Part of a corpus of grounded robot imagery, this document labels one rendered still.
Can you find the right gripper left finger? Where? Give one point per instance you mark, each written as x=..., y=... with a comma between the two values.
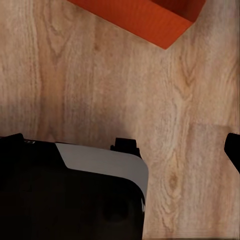
x=12, y=149

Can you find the storage box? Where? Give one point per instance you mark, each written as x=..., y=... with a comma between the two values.
x=160, y=22

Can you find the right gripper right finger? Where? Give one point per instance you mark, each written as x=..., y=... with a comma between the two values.
x=232, y=149

